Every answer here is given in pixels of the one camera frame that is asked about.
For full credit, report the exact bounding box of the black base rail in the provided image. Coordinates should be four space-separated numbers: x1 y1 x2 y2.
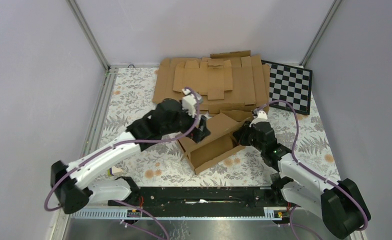
108 186 294 219

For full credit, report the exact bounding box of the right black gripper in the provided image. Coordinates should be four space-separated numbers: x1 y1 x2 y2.
232 121 265 153

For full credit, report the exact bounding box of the yellow green small object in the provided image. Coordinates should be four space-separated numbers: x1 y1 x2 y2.
107 166 124 176

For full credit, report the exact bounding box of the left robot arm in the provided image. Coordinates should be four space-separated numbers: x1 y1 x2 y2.
44 94 211 214

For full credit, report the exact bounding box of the black white checkerboard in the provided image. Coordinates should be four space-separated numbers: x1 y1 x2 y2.
261 60 313 115

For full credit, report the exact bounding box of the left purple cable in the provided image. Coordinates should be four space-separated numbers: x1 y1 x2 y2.
43 86 202 240

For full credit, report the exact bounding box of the brown cardboard box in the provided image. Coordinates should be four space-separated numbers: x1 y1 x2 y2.
178 110 253 175

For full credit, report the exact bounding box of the stack of flat cardboard blanks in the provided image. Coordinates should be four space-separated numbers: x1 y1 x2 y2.
152 50 271 115

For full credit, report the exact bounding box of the floral table mat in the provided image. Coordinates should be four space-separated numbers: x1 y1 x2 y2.
99 67 340 187

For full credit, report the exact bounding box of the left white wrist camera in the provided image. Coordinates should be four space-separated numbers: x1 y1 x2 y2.
181 87 203 118

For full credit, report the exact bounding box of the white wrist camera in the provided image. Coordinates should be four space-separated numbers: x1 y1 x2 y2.
249 109 268 127
181 87 203 118

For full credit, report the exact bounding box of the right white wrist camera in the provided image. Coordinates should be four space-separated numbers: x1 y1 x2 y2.
249 109 268 127

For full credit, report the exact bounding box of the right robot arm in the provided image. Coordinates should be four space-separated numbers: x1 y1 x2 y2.
232 121 371 240

